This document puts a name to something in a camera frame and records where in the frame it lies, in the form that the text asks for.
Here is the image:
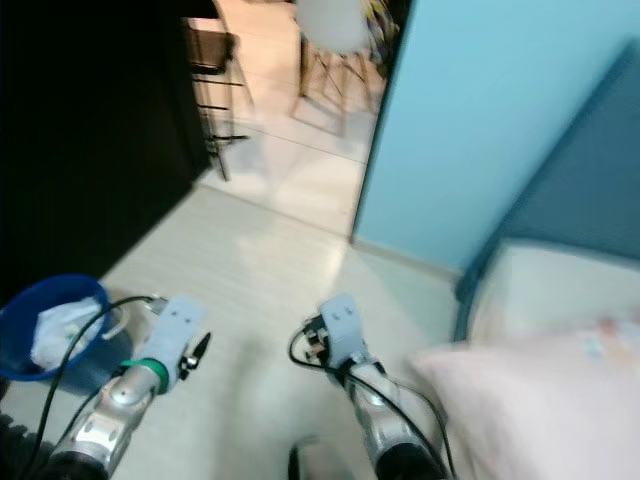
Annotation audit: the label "robot right leg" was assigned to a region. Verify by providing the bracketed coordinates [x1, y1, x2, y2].
[288, 438, 351, 480]

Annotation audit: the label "white crumpled paper waste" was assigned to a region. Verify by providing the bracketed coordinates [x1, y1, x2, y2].
[32, 295, 106, 369]

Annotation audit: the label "blue plastic waste bin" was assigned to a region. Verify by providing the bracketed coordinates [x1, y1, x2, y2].
[0, 273, 113, 393]

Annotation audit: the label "black foam floor mat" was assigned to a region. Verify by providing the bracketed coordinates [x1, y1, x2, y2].
[0, 415, 51, 480]

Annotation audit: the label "pink dotted pillow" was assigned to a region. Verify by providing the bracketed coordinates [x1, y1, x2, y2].
[405, 315, 640, 480]

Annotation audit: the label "cream bed mattress sheet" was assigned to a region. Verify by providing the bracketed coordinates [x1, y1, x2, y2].
[465, 240, 640, 346]

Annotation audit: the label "black door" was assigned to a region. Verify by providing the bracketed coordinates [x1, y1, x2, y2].
[0, 0, 211, 301]

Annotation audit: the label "black metal rack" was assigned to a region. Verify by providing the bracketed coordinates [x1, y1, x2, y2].
[182, 15, 256, 183]

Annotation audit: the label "white chair wooden legs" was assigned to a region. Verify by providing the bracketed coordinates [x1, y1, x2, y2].
[295, 0, 381, 126]

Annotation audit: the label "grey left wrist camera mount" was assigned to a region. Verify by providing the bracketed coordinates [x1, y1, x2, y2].
[150, 295, 209, 381]

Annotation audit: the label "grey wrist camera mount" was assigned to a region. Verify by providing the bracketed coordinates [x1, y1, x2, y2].
[320, 295, 366, 366]
[150, 295, 209, 381]

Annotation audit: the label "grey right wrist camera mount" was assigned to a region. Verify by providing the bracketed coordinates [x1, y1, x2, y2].
[320, 295, 366, 366]

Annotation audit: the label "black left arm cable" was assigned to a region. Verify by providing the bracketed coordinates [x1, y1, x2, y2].
[25, 293, 171, 480]

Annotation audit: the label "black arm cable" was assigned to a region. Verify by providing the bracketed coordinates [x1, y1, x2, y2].
[345, 365, 456, 471]
[25, 293, 171, 480]

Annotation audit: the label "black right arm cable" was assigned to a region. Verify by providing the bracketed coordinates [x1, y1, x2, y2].
[345, 365, 456, 471]

